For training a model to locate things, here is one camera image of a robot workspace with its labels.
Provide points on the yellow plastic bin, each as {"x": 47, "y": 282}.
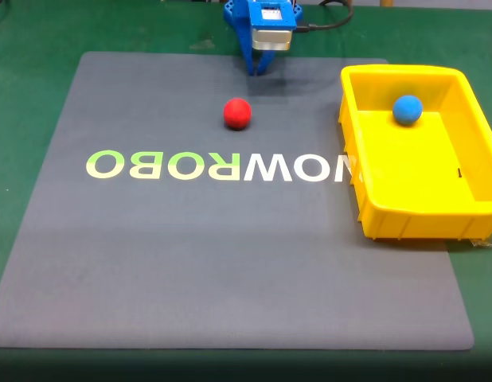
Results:
{"x": 413, "y": 167}

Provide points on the grey mat with NOWROBO print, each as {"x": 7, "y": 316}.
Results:
{"x": 190, "y": 246}

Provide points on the blue ball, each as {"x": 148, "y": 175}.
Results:
{"x": 407, "y": 110}

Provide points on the clear plastic scrap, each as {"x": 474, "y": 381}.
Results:
{"x": 485, "y": 241}

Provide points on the silver camera box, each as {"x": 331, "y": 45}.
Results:
{"x": 272, "y": 39}

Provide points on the red ball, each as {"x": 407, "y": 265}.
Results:
{"x": 237, "y": 113}

